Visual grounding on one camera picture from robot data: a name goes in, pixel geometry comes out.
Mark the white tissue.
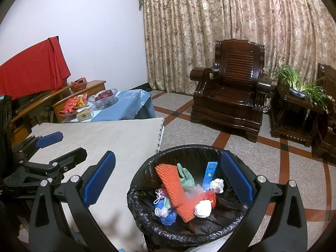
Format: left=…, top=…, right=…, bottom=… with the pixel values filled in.
left=194, top=199, right=213, bottom=218
left=209, top=178, right=224, bottom=193

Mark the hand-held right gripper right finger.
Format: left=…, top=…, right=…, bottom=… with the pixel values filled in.
left=220, top=152, right=308, bottom=252

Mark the orange foam fruit net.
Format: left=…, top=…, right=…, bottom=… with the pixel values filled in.
left=175, top=189, right=208, bottom=223
left=155, top=163, right=189, bottom=208

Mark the dark wooden armchair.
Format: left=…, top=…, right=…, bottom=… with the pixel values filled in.
left=189, top=39, right=271, bottom=143
left=311, top=63, right=336, bottom=159

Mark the white and blue carton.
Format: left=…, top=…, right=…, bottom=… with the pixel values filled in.
left=203, top=161, right=218, bottom=191

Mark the glass fruit bowl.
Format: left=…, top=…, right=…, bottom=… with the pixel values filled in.
left=88, top=88, right=118, bottom=109

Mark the light blue tablecloth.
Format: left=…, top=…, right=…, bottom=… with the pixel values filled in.
left=63, top=89, right=155, bottom=122

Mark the black television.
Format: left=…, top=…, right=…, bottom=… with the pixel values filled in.
left=10, top=91, right=53, bottom=113

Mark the beige tissue box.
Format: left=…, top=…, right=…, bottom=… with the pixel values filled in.
left=76, top=107, right=93, bottom=122

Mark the trash bin with black liner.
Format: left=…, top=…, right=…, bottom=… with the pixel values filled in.
left=127, top=144, right=256, bottom=252

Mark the green potted plant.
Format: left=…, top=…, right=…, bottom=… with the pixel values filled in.
left=268, top=64, right=330, bottom=113

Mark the light wooden television cabinet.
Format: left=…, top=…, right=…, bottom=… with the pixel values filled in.
left=10, top=80, right=107, bottom=147

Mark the orange red plastic bag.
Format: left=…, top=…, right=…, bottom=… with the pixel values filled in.
left=70, top=77, right=88, bottom=90

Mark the dark wooden side table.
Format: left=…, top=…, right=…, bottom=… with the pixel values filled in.
left=270, top=83, right=328, bottom=147

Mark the blue scalloped under cloth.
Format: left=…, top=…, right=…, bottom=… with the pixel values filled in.
left=154, top=118, right=166, bottom=153

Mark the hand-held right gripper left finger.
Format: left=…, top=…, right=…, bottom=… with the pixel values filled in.
left=28, top=151, right=116, bottom=252

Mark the red cloth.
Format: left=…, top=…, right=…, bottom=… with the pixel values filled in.
left=0, top=37, right=71, bottom=100

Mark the pink face mask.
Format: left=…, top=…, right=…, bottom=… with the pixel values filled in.
left=154, top=188, right=168, bottom=205

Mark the beige patterned curtain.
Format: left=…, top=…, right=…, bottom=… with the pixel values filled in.
left=138, top=0, right=336, bottom=105

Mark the pile of red apples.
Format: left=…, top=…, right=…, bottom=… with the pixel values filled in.
left=94, top=90, right=112, bottom=101

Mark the blue plastic bag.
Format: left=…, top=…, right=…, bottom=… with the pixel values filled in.
left=160, top=210, right=177, bottom=226

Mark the pile of red snack packets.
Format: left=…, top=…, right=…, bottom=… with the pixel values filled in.
left=58, top=93, right=88, bottom=116

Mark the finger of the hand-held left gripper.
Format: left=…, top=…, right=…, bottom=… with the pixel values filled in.
left=22, top=148, right=88, bottom=187
left=12, top=132, right=64, bottom=163

